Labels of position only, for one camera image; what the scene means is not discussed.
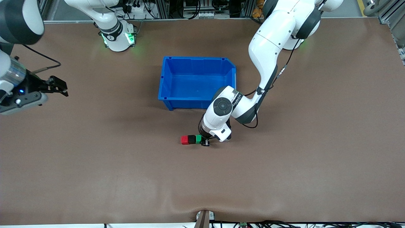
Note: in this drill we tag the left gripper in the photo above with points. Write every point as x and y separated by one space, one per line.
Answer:
204 138

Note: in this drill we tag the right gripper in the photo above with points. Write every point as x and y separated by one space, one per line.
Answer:
33 85

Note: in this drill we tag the green cube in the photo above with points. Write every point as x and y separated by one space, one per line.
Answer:
198 139

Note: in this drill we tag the red cube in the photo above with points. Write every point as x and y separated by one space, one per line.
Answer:
184 140

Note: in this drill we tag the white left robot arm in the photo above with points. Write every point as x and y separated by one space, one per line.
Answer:
272 41

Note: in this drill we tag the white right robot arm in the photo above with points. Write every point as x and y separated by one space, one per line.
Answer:
117 41

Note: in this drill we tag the black cube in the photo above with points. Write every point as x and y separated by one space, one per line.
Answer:
192 139

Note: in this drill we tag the brown table mat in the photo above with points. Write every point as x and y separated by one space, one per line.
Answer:
202 177

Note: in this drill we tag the blue plastic bin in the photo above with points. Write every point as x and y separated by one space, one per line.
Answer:
190 82

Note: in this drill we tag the metal table edge clamp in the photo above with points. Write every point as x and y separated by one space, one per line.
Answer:
204 218

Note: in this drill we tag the white power strip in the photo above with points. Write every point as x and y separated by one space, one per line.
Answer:
139 8

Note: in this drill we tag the orange snack bag pile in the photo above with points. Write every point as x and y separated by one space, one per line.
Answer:
258 9

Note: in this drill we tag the aluminium frame post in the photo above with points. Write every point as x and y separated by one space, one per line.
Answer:
392 15

